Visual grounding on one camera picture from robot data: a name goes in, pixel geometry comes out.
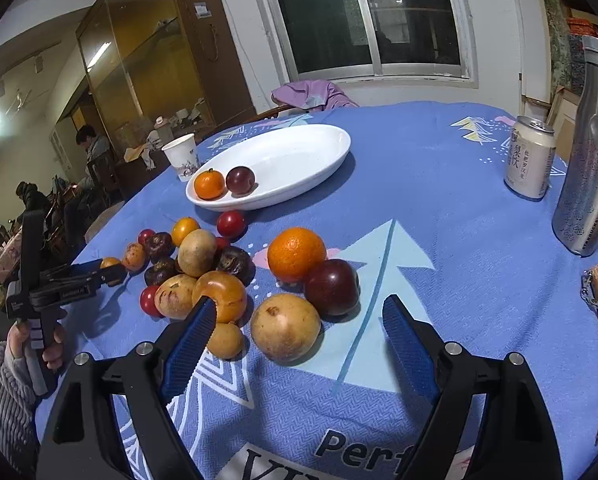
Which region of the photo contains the small tan fruit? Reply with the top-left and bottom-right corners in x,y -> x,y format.
207,323 -> 244,360

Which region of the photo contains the speckled tan fruit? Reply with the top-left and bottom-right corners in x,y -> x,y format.
155,274 -> 197,320

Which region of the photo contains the glossy orange persimmon tomato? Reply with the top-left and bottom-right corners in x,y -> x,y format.
192,271 -> 247,323

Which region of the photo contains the dark purple mangosteen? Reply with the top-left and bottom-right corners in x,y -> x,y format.
144,232 -> 175,262
144,258 -> 179,286
215,246 -> 256,286

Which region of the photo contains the large dark red plum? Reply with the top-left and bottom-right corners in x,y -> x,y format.
303,259 -> 360,318

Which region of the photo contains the speckled orange striped fruit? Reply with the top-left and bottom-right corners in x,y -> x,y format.
121,242 -> 147,273

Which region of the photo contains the large tan round fruit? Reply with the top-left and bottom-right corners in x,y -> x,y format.
250,294 -> 321,364

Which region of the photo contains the tan pear fruit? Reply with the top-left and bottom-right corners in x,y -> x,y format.
177,229 -> 218,278

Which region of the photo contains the yellow orange tomato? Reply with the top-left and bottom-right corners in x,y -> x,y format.
171,217 -> 199,247

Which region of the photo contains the red cherry tomato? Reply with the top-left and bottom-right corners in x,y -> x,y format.
217,210 -> 247,240

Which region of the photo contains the large orange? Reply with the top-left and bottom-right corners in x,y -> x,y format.
267,226 -> 327,283

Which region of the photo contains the small orange mandarin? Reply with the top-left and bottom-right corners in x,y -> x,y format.
193,168 -> 226,200

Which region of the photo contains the grey ribbed sleeve forearm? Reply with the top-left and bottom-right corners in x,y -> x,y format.
0,341 -> 39,479

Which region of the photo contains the person left hand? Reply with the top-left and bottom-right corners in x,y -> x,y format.
6,320 -> 66,373

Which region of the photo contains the seated person in background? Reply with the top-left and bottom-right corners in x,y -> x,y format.
76,125 -> 110,191

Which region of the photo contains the blue patterned tablecloth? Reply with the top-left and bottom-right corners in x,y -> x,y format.
33,101 -> 598,480

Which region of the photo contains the white paper cup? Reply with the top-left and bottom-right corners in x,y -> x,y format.
161,133 -> 200,182

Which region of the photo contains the stainless steel thermos bottle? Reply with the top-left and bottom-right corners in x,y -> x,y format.
552,36 -> 598,257

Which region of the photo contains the white beverage can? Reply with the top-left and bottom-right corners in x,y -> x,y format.
504,116 -> 556,202

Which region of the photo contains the white oval plate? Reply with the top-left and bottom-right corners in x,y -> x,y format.
185,124 -> 351,212

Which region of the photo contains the wooden cabinet with glass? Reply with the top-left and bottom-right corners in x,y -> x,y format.
77,0 -> 256,152

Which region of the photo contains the purple cloth on chair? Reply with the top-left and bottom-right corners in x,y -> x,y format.
271,79 -> 357,112

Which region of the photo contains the shelf with stacked boxes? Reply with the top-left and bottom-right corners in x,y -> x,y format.
535,0 -> 598,106

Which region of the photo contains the window with aluminium frame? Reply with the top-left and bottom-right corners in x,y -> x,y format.
258,0 -> 478,88

